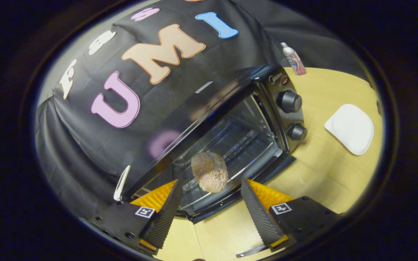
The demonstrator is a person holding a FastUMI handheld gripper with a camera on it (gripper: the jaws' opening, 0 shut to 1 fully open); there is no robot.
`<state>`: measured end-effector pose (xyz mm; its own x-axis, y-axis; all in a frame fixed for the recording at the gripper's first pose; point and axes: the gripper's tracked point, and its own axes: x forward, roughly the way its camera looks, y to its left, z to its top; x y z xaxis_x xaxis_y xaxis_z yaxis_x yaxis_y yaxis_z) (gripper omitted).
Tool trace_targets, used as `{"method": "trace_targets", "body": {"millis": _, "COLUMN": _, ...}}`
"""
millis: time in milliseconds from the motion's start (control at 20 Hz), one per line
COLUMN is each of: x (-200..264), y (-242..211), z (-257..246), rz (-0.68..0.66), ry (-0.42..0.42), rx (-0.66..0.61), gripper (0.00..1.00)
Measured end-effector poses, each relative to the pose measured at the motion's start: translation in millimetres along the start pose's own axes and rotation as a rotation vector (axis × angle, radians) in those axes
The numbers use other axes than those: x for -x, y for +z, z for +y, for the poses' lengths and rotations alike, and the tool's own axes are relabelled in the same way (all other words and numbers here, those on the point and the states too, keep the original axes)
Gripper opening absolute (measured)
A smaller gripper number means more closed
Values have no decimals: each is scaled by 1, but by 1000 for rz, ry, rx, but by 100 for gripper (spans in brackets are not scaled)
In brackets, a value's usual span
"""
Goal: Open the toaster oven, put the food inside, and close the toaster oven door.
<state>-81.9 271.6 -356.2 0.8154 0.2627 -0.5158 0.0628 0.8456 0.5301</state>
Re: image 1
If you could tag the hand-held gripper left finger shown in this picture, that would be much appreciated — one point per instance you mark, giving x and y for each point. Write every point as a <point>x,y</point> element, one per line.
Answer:
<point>163,221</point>

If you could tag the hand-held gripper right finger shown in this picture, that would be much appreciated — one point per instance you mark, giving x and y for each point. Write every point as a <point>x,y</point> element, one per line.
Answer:
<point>259,217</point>

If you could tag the round breaded food patty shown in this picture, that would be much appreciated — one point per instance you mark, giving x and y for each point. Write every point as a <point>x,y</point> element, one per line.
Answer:
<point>209,172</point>

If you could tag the black toaster oven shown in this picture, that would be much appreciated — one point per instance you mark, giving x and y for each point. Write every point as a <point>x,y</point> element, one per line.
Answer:
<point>281,119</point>

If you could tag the white toaster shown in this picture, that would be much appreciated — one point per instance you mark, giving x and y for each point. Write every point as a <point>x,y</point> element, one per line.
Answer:
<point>121,185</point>

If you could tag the black backdrop cloth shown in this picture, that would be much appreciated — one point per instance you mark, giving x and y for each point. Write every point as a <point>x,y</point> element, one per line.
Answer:
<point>85,145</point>

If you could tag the white plate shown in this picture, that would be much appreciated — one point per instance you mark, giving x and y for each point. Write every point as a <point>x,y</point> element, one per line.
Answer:
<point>350,128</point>

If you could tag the silver bottle with pink label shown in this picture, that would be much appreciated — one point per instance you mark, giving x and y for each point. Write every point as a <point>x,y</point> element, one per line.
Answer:
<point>295,61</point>

